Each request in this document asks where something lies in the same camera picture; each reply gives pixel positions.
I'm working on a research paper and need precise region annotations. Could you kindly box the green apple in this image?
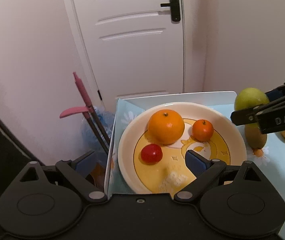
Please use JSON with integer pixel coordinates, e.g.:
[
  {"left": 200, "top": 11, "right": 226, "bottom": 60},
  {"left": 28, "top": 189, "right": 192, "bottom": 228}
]
[{"left": 234, "top": 87, "right": 270, "bottom": 111}]

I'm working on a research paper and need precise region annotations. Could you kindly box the small tangerine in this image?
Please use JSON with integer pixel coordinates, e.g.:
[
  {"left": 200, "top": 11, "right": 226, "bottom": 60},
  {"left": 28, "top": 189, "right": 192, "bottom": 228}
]
[{"left": 192, "top": 119, "right": 214, "bottom": 142}]

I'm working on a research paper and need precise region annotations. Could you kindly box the red cherry tomato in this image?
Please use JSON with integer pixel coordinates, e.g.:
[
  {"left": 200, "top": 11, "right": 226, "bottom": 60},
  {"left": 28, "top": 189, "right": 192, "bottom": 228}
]
[{"left": 140, "top": 144, "right": 163, "bottom": 165}]

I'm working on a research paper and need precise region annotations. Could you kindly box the large front orange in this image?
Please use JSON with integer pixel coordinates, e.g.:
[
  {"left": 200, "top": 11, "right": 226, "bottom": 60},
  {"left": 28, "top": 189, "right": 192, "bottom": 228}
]
[{"left": 147, "top": 109, "right": 185, "bottom": 145}]

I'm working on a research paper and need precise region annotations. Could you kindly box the brown kiwi with sticker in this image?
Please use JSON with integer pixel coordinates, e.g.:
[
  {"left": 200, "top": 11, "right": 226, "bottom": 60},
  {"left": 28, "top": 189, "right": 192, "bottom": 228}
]
[{"left": 245, "top": 124, "right": 267, "bottom": 149}]

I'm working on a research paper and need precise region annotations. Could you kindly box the cream oval duck plate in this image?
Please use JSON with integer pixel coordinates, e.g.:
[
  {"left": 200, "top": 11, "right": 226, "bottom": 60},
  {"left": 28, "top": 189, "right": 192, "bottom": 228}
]
[{"left": 117, "top": 102, "right": 246, "bottom": 195}]

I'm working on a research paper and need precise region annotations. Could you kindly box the black clothes rack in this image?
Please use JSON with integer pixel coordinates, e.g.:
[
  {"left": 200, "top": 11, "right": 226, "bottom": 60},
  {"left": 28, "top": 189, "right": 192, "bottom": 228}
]
[{"left": 0, "top": 93, "right": 45, "bottom": 167}]

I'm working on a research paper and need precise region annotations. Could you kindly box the white panel door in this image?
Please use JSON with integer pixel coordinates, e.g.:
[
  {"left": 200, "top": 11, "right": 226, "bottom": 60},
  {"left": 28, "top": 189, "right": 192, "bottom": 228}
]
[{"left": 64, "top": 0, "right": 207, "bottom": 111}]

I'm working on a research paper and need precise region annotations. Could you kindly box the black door handle lock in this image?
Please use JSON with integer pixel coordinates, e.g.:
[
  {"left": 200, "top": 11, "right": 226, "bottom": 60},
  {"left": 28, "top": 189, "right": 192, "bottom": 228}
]
[{"left": 161, "top": 0, "right": 181, "bottom": 22}]

